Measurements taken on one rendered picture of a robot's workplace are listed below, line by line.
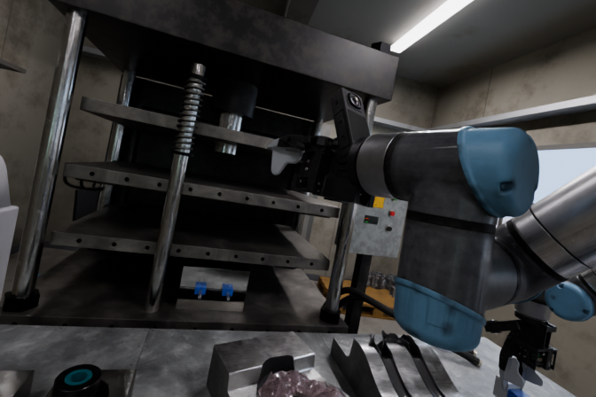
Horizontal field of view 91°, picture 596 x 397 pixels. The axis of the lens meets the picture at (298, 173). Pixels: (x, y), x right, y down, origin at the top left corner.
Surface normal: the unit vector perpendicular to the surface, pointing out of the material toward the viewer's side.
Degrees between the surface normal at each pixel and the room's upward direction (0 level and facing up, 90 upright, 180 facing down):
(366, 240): 90
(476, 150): 73
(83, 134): 90
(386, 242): 90
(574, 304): 90
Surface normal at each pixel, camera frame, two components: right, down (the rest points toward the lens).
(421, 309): -0.66, -0.10
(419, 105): 0.18, 0.03
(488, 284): 0.57, 0.06
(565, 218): -0.83, -0.22
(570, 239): -0.65, 0.11
